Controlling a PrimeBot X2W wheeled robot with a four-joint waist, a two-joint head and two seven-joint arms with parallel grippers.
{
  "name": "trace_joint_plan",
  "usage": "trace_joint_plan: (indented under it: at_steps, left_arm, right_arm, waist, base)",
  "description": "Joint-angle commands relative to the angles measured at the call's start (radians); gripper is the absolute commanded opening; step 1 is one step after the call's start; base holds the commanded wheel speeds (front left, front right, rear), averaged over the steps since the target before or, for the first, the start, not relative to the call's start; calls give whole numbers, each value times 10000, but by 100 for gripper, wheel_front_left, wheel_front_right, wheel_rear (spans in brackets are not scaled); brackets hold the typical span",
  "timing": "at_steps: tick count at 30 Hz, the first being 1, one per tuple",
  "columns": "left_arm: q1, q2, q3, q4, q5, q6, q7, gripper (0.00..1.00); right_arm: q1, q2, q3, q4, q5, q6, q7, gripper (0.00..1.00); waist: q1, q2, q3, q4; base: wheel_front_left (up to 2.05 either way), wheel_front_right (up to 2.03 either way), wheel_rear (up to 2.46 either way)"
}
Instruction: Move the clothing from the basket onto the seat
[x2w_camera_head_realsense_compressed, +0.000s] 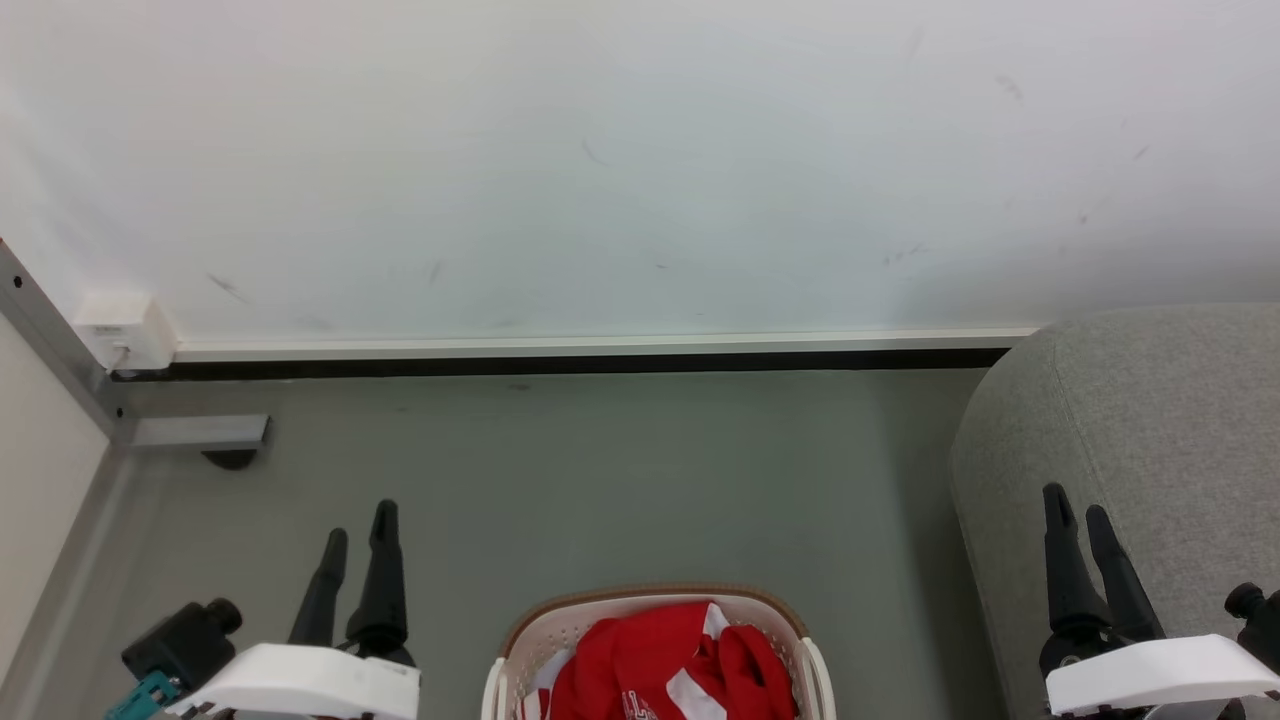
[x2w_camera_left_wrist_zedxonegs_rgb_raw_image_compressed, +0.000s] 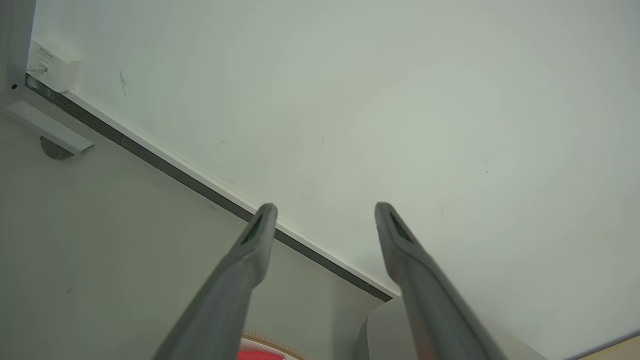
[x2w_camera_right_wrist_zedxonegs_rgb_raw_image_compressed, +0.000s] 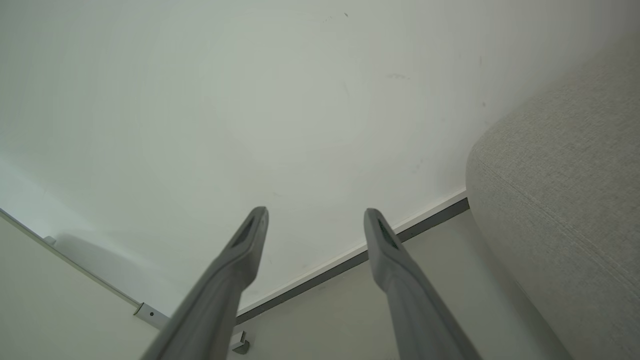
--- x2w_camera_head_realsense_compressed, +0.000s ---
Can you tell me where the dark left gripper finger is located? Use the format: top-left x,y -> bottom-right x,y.
288,528 -> 350,649
345,499 -> 417,669

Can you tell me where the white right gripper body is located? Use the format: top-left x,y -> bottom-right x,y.
1038,628 -> 1280,718

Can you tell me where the grey fabric sofa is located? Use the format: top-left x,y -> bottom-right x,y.
950,303 -> 1280,720

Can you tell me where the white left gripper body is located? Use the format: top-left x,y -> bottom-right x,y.
165,643 -> 422,720

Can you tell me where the white laundry basket brown rim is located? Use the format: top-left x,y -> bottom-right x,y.
482,585 -> 837,720

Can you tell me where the white wall junction box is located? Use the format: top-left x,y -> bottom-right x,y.
72,292 -> 179,373

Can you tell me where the white baseboard strip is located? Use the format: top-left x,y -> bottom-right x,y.
110,326 -> 1043,382

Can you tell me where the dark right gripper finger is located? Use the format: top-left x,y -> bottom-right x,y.
1040,483 -> 1113,643
1085,505 -> 1168,643

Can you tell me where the grey metal frame post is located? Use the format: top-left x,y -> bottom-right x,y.
0,238 -> 133,443

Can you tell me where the grey metal foot bracket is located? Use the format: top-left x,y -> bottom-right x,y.
130,415 -> 272,451

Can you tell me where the red and white jersey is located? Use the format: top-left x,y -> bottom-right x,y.
518,600 -> 801,720

